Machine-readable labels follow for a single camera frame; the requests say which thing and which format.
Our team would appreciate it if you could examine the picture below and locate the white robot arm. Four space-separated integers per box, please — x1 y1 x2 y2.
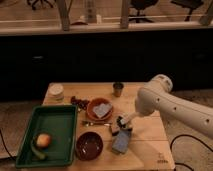
117 74 213 139

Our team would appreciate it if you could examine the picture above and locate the grey sponge in bowl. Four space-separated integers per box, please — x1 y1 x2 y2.
93 103 112 118

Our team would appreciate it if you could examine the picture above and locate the orange bowl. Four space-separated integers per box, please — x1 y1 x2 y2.
86 98 113 121

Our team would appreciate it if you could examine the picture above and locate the purple bowl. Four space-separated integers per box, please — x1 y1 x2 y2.
75 132 103 161

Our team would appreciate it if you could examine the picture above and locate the metal cup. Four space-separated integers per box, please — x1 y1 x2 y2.
113 82 124 97

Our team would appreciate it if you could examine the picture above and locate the metal fork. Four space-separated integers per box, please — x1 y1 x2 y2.
82 121 111 126

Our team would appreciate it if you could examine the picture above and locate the dark grapes bunch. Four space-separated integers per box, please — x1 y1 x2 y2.
71 96 89 110

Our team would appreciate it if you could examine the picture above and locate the green plastic tray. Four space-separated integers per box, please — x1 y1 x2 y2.
15 105 77 168

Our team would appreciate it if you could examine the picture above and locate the cream round container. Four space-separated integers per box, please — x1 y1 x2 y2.
48 84 64 100

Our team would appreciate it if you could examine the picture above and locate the orange apple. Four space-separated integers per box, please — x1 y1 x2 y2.
36 133 51 148

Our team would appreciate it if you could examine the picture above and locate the green cucumber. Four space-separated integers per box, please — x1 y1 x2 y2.
30 141 47 160

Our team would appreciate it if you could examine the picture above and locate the black cable right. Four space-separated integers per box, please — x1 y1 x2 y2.
169 133 213 171

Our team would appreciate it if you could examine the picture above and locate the black cable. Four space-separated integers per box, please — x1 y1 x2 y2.
0 129 16 162
169 133 213 171

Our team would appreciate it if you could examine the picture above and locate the black cable left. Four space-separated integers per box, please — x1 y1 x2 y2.
0 129 16 162

